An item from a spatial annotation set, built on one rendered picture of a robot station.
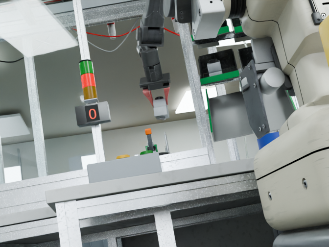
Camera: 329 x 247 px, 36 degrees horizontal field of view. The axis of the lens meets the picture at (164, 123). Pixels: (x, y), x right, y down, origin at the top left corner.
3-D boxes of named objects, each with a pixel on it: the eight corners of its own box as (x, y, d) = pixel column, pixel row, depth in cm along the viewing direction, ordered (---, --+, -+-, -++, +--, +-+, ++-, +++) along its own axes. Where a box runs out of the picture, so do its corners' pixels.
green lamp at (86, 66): (92, 71, 188) (91, 59, 189) (79, 74, 187) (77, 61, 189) (94, 76, 192) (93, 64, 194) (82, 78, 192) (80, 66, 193)
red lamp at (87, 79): (94, 84, 186) (92, 72, 188) (81, 86, 186) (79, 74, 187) (96, 88, 191) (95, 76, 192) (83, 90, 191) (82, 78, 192)
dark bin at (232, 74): (240, 77, 167) (235, 55, 166) (201, 86, 169) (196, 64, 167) (236, 67, 194) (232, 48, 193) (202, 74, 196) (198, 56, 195)
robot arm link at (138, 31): (137, 28, 158) (164, 29, 160) (132, 20, 169) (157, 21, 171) (135, 65, 163) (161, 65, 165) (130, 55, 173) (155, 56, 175)
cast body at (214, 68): (223, 79, 168) (219, 59, 167) (210, 82, 169) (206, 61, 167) (223, 76, 176) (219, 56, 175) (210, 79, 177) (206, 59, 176)
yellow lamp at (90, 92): (96, 97, 185) (94, 85, 186) (83, 99, 185) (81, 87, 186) (98, 101, 190) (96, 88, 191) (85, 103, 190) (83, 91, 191)
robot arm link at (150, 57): (140, 50, 160) (157, 46, 161) (137, 44, 167) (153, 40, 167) (145, 70, 163) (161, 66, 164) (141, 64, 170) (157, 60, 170)
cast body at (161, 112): (167, 114, 168) (164, 94, 169) (154, 116, 168) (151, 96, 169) (170, 119, 176) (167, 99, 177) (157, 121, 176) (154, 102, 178)
